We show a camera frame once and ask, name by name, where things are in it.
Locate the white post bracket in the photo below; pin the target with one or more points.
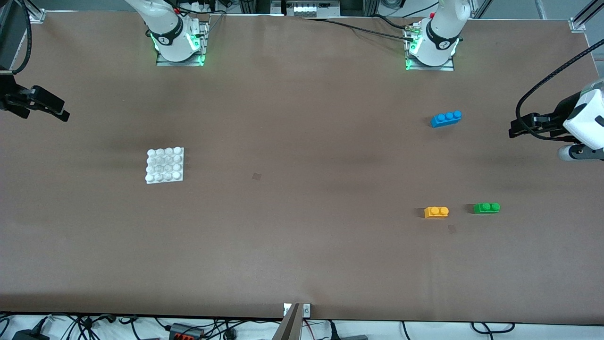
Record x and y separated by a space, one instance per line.
306 310

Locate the green two-stud block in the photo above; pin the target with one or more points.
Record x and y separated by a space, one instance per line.
486 208

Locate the white power strip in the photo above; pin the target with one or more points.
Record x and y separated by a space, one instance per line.
311 9

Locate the yellow two-stud block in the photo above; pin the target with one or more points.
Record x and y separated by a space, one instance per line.
435 213

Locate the black round plug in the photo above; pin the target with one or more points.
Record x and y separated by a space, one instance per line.
230 335

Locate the aluminium frame extrusion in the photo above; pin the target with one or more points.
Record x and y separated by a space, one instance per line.
592 10

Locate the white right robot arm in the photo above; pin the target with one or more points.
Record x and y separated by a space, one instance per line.
163 19

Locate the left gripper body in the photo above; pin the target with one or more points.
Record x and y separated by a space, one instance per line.
553 120

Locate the white studded base plate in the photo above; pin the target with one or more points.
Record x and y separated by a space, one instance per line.
165 165

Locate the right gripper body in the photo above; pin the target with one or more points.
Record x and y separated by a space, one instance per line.
10 99

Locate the blue three-stud block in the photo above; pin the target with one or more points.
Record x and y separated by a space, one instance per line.
446 120

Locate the black orange power adapter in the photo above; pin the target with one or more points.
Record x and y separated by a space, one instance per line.
186 333

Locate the grey aluminium post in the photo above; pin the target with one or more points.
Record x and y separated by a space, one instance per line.
290 328

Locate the metal corner bracket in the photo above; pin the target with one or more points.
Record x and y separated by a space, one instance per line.
577 25
37 16

